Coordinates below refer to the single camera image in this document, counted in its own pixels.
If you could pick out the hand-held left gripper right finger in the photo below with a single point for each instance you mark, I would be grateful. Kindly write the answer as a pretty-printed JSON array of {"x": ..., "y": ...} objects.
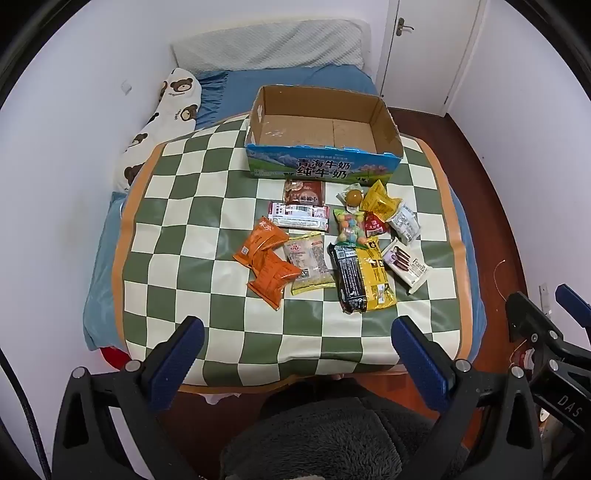
[{"x": 420, "y": 364}]

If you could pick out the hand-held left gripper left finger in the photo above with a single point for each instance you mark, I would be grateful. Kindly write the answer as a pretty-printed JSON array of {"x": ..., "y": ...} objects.
[{"x": 178, "y": 364}]

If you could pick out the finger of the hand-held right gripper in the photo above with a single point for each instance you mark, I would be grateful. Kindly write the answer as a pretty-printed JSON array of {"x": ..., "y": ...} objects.
[
  {"x": 572, "y": 302},
  {"x": 528, "y": 318}
]

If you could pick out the white chocolate stick packet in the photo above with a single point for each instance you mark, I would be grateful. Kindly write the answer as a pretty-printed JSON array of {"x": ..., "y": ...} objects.
[{"x": 408, "y": 270}]

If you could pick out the large yellow snack packet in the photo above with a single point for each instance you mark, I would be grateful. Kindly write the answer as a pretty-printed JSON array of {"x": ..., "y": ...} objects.
[{"x": 376, "y": 277}]

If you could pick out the black snack packet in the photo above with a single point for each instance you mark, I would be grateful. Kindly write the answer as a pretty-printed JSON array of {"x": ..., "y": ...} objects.
[{"x": 348, "y": 277}]

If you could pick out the orange snack packet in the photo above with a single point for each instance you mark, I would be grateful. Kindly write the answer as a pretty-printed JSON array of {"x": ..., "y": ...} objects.
[
  {"x": 261, "y": 242},
  {"x": 272, "y": 279}
]

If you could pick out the white black-print snack packet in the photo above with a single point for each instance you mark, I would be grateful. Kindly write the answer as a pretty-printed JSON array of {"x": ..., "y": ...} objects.
[{"x": 405, "y": 224}]

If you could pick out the small red snack packet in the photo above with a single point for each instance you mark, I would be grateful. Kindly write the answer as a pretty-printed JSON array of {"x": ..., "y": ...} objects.
[{"x": 374, "y": 226}]

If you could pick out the colourful candy ball bag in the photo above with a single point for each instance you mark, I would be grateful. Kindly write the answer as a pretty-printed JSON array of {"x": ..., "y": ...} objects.
[{"x": 351, "y": 228}]

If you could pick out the pale yellow-edged snack packet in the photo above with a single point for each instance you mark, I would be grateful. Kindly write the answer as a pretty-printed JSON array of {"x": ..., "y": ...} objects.
[{"x": 307, "y": 261}]

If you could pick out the small yellow snack packet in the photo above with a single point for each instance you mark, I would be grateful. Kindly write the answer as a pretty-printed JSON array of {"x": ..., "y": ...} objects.
[{"x": 378, "y": 201}]

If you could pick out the clear packed brown egg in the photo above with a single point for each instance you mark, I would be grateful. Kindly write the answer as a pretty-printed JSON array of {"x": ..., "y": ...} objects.
[{"x": 353, "y": 197}]

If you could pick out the long white pink snack packet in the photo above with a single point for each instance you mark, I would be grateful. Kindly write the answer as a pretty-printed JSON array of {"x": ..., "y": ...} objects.
[{"x": 300, "y": 216}]

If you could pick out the brown snack packet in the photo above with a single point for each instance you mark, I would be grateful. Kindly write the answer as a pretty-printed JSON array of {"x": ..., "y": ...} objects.
[{"x": 304, "y": 191}]

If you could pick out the cardboard box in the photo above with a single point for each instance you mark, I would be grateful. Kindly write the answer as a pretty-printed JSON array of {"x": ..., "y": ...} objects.
[{"x": 314, "y": 127}]

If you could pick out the red cloth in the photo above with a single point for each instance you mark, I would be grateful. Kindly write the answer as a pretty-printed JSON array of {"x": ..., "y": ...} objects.
[{"x": 113, "y": 357}]

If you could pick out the green white checkered mat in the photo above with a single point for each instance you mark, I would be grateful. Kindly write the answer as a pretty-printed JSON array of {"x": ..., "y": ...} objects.
[{"x": 194, "y": 258}]

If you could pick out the person's grey fleece legs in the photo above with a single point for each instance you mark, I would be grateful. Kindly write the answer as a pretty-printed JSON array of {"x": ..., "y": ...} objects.
[{"x": 323, "y": 438}]

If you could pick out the white bear print pillow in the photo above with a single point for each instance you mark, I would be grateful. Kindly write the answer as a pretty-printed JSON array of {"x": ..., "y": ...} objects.
[{"x": 171, "y": 106}]

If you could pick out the white door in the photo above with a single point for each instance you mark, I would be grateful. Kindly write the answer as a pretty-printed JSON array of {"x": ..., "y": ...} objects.
[{"x": 429, "y": 55}]

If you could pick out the blue bed sheet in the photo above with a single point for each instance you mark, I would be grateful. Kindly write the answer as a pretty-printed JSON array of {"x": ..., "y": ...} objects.
[{"x": 341, "y": 78}]

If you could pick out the grey white quilted pillow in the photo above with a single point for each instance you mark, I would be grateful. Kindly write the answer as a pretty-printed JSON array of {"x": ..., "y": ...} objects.
[{"x": 268, "y": 46}]

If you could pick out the white wall outlet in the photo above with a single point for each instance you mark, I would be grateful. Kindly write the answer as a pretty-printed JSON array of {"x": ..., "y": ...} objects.
[{"x": 545, "y": 297}]

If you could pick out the white wall socket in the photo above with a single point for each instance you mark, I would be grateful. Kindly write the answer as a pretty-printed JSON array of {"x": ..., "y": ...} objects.
[{"x": 126, "y": 86}]

